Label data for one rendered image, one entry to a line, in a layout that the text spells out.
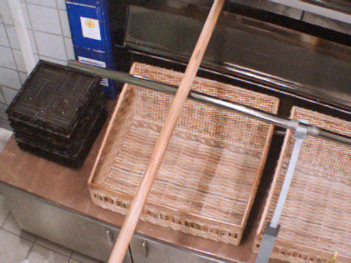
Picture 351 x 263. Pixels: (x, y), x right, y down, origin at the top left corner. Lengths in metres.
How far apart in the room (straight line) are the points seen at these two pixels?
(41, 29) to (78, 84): 0.33
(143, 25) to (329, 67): 0.67
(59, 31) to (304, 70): 0.96
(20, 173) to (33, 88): 0.34
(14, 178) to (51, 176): 0.16
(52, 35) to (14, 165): 0.54
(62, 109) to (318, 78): 0.91
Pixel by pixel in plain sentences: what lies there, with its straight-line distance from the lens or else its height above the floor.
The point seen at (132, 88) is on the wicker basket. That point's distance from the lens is 2.19.
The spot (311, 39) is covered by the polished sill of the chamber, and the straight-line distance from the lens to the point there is 1.85.
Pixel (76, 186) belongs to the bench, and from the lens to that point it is 2.18.
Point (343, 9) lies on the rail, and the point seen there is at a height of 1.44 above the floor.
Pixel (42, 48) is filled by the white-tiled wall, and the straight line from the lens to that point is 2.42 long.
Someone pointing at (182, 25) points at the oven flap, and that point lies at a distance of 2.00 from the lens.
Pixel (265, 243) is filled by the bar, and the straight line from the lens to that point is 1.71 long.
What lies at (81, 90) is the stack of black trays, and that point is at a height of 0.83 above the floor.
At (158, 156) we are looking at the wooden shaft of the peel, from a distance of 1.47.
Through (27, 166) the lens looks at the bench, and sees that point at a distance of 2.28.
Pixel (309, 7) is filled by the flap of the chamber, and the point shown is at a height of 1.41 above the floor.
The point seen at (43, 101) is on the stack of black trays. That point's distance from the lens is 2.13.
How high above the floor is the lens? 2.42
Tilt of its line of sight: 54 degrees down
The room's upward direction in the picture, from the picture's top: 2 degrees counter-clockwise
